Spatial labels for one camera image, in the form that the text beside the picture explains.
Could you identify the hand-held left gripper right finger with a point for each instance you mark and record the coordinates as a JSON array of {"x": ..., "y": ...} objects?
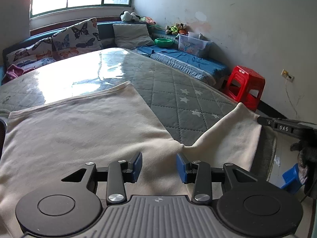
[{"x": 181, "y": 168}]

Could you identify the blue patterned sofa cover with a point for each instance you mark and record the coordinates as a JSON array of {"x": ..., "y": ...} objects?
[{"x": 188, "y": 62}]

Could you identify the large butterfly print pillow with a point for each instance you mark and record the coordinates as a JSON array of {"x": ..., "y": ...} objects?
[{"x": 76, "y": 38}]

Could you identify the grey pillow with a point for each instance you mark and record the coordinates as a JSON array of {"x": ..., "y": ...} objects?
[{"x": 133, "y": 36}]

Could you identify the blue corner sofa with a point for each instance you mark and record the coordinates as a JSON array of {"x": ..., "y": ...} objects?
[{"x": 106, "y": 33}]

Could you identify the red plastic stool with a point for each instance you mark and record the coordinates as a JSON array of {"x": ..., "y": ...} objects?
[{"x": 244, "y": 84}]

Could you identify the pink cloth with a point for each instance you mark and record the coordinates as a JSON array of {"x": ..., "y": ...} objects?
[{"x": 13, "y": 73}]

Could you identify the cream cloth garment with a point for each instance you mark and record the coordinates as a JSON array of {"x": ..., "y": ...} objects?
[{"x": 86, "y": 124}]

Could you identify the small blue plastic stool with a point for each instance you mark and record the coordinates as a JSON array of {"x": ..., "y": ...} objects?
[{"x": 292, "y": 178}]

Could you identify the black white plush panda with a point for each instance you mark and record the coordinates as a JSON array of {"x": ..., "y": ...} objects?
[{"x": 128, "y": 16}]

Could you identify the green bowl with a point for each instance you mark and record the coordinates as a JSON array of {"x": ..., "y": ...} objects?
[{"x": 163, "y": 42}]

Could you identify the clear plastic storage box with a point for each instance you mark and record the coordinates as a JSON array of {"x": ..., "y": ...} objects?
[{"x": 194, "y": 45}]

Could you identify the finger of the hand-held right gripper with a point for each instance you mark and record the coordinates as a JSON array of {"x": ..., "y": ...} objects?
[{"x": 265, "y": 122}]

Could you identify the round black table cooktop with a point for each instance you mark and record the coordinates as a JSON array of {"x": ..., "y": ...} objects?
[{"x": 2, "y": 131}]

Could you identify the person's right hand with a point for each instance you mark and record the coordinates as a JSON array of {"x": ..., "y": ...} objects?
[{"x": 305, "y": 153}]

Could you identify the pile of stuffed toys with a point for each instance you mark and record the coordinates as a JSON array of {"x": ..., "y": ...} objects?
[{"x": 175, "y": 29}]

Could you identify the grey quilted star table cover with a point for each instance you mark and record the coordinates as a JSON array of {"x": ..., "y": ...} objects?
[{"x": 173, "y": 91}]

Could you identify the orange green toy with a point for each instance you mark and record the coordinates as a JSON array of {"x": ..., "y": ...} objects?
[{"x": 148, "y": 21}]

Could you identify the low butterfly print pillow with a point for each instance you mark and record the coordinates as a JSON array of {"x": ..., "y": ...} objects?
[{"x": 32, "y": 53}]

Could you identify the wall socket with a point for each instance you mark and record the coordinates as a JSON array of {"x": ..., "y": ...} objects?
[{"x": 287, "y": 75}]

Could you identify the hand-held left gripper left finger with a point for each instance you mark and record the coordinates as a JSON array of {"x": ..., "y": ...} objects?
[{"x": 136, "y": 167}]

